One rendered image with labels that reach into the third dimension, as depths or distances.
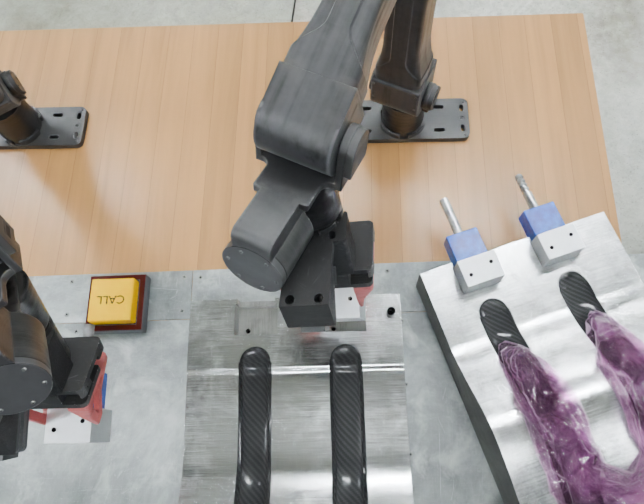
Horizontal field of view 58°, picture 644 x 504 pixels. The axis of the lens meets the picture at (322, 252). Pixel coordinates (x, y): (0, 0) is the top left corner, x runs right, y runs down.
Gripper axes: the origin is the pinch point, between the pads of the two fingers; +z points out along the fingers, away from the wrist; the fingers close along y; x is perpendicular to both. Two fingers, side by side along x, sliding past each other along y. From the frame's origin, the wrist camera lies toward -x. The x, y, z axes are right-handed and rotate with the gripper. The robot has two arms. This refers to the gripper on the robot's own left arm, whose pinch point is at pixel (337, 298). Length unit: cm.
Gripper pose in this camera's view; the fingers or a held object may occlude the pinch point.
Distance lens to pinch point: 66.4
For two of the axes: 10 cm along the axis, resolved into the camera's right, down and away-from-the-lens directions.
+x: 0.7, -7.7, 6.3
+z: 1.9, 6.3, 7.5
